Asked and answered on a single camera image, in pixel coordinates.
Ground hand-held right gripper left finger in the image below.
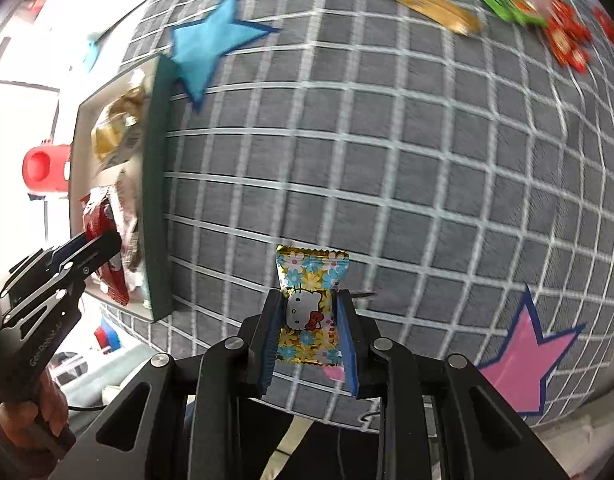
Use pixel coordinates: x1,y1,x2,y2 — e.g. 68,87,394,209
52,287,288,480

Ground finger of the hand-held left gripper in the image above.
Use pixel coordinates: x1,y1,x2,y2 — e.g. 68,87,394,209
2,231,124,333
9,232,95,291

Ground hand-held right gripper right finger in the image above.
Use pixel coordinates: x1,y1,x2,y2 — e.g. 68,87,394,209
334,290,578,480

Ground brown clear snack packet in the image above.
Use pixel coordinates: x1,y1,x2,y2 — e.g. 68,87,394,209
119,230,144,271

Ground red snack packet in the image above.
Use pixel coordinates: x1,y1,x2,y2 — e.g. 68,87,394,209
81,185,130,306

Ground floral cat candy packet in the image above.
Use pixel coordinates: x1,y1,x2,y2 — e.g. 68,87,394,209
276,245,350,363

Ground green-sided white box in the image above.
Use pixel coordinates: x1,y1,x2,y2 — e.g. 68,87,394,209
67,55,175,323

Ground yellow snack packet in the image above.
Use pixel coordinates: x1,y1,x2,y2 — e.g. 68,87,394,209
90,85,148,166

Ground person's left hand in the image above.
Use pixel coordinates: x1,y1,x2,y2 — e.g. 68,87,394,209
0,367,70,443

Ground blue red object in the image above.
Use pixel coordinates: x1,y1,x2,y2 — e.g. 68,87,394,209
94,327,122,353

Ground red plastic container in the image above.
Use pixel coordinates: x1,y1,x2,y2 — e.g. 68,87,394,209
22,144,70,196

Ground grey checked star blanket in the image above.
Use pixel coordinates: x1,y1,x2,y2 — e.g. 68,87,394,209
94,0,614,431

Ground gold snack packet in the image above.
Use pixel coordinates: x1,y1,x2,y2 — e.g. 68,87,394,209
378,0,482,36

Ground red gold-print candy packet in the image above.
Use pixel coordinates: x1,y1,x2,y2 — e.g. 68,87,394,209
594,7,614,56
542,0,595,73

